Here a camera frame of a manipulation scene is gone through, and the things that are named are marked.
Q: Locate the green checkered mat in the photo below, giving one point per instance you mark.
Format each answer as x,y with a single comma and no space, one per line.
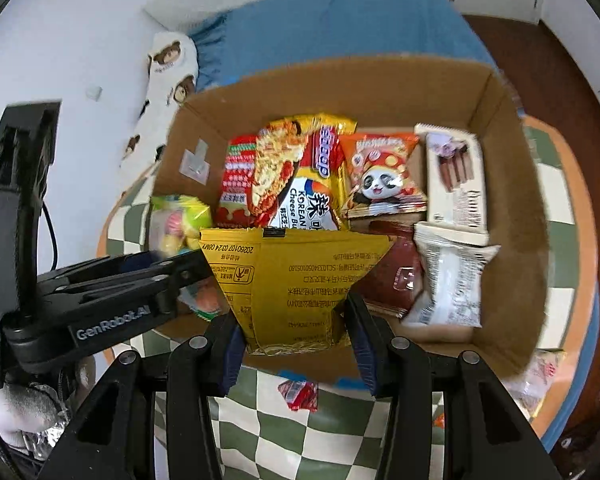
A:
280,435

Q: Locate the orange panda print packet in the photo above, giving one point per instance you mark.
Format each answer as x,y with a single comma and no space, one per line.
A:
380,180

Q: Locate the blue bedsheet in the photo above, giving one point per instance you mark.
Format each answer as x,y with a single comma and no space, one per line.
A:
355,25

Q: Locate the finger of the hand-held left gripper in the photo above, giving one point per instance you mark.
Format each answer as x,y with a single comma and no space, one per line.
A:
95,267
170,280

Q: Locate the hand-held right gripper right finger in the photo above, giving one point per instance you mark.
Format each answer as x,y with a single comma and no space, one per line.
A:
420,410

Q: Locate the bear print pillow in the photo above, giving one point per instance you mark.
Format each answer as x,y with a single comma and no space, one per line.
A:
170,80

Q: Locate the white and grey snack packet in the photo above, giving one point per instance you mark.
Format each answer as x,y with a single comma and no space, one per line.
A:
450,280

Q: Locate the yellow noodle packet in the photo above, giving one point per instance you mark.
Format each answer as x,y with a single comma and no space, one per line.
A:
320,195

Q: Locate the cardboard box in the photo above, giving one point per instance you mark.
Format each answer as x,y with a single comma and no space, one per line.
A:
330,85

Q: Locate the colourful candy balls packet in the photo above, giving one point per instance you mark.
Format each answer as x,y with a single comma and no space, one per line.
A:
180,220

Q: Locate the white chocolate stick biscuit packet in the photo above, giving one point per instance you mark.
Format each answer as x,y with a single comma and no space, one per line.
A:
455,195

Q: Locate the small red triangular packet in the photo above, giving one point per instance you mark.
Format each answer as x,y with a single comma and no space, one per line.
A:
300,394

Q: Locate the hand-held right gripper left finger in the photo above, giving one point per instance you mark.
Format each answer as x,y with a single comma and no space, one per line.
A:
190,410

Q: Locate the orange snack packet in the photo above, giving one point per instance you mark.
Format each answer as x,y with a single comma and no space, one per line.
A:
439,421

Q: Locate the white wall socket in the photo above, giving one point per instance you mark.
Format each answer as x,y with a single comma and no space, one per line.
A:
94,93

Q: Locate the long red snack packet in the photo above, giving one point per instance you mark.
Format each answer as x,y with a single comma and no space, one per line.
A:
235,185

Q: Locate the brown wafer packet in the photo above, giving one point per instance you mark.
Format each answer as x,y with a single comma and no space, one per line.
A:
395,270

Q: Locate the crumpled white and yellow packet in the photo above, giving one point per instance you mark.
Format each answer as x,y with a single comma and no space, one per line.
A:
535,375

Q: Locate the yellow snack packet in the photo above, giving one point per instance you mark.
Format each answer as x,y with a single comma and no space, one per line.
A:
290,290

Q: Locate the person's left hand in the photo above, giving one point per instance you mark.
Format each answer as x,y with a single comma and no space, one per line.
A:
20,415

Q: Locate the pizza print snack packet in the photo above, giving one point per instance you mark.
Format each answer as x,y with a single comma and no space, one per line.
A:
275,170

